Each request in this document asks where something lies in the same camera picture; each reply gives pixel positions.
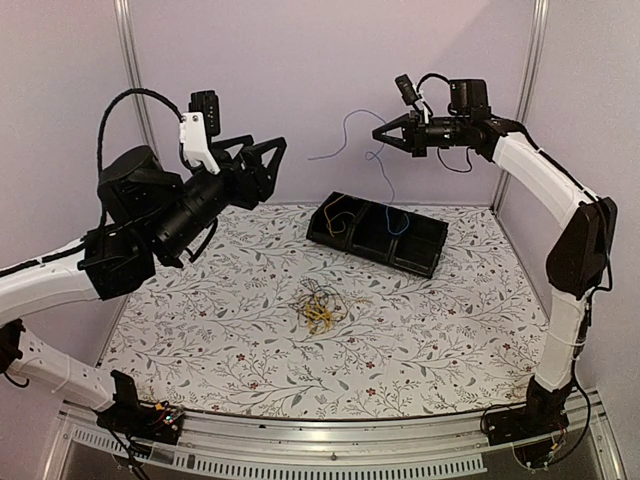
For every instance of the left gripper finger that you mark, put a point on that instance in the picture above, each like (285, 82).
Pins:
(263, 160)
(221, 149)

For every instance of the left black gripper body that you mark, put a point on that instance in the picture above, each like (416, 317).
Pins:
(242, 193)

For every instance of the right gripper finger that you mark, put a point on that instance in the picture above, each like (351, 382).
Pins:
(399, 123)
(396, 142)

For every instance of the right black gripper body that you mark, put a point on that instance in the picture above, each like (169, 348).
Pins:
(421, 143)

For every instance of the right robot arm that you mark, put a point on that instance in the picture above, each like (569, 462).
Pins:
(577, 263)

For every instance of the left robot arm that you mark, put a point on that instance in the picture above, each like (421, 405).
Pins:
(150, 217)

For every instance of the black three-compartment bin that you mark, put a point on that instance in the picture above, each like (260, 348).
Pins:
(393, 237)

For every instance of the floral tablecloth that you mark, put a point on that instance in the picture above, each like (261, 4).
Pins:
(267, 323)

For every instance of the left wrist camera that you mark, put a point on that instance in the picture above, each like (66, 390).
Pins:
(199, 125)

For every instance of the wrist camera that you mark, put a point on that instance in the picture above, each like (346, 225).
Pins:
(412, 97)
(199, 125)

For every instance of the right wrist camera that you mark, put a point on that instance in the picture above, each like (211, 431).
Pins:
(412, 97)

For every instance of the right aluminium frame post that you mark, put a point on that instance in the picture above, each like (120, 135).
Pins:
(533, 59)

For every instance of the aluminium frame post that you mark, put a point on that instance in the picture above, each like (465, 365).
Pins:
(124, 24)
(533, 59)

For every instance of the left aluminium frame post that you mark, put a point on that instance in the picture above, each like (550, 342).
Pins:
(124, 24)

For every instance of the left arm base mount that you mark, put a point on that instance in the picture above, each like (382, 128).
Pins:
(161, 423)

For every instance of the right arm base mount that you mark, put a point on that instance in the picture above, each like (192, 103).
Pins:
(525, 425)

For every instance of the aluminium front rail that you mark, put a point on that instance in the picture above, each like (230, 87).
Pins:
(456, 446)

